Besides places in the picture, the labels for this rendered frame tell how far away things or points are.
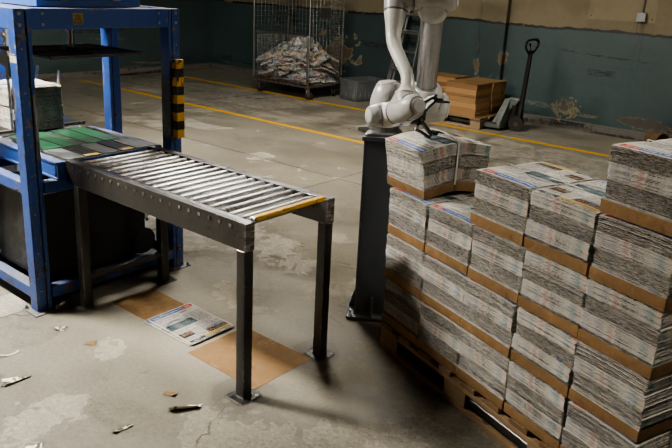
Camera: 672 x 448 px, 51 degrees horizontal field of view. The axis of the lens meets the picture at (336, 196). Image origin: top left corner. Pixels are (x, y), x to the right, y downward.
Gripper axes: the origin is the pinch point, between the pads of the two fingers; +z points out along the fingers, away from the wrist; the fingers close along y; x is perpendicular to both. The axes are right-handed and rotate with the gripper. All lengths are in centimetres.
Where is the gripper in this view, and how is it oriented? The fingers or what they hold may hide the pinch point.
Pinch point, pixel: (443, 116)
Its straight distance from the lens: 325.7
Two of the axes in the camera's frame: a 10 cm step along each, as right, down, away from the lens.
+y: -1.1, 9.6, 2.6
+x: 5.0, 2.8, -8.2
